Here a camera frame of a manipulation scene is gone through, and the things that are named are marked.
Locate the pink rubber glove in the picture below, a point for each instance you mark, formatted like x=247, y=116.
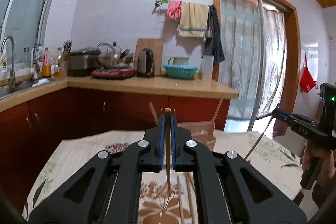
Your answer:
x=174, y=10

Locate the wooden countertop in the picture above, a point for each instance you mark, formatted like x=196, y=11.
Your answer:
x=162, y=86

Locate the red hanging bag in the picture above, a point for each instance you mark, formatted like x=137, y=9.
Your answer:
x=306, y=83

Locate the white spray bottle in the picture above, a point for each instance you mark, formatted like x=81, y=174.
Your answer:
x=3, y=63

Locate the white mug green handle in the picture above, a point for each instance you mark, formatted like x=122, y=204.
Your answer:
x=178, y=61

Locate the steel rice cooker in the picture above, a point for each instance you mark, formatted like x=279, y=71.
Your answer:
x=83, y=61

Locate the floral tablecloth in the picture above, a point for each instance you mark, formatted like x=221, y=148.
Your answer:
x=162, y=209

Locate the dark hanging cloth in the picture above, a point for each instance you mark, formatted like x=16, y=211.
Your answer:
x=213, y=44

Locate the wooden door frame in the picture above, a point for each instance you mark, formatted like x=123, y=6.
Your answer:
x=290, y=87

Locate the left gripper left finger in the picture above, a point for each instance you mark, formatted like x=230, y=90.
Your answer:
x=106, y=188

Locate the white plastic container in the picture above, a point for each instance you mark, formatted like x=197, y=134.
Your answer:
x=207, y=67

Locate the teal plastic colander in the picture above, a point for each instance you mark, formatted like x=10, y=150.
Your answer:
x=182, y=72

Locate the sheer patterned curtain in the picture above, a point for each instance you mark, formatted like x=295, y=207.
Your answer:
x=254, y=44

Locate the kitchen window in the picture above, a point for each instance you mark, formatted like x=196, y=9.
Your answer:
x=25, y=21

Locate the red kitchen cabinets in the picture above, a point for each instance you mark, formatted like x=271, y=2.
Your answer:
x=31, y=131

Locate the beige hanging towel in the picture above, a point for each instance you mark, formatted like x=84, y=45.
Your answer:
x=193, y=20

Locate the stainless electric kettle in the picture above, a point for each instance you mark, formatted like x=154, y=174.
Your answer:
x=146, y=64

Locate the oil bottle red label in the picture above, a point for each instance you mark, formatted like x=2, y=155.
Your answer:
x=46, y=64

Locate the beige perforated utensil holder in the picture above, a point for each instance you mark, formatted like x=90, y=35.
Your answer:
x=202, y=132

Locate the red induction cooker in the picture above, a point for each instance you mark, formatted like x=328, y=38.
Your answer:
x=114, y=74

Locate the wooden cutting board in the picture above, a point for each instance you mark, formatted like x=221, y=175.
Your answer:
x=156, y=45

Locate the knife block with scissors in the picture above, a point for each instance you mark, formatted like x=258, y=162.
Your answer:
x=67, y=45

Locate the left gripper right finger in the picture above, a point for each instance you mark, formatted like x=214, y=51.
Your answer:
x=227, y=188

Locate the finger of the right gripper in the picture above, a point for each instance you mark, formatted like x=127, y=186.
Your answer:
x=294, y=120

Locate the steel wok with lid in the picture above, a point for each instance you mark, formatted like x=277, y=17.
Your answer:
x=112, y=56

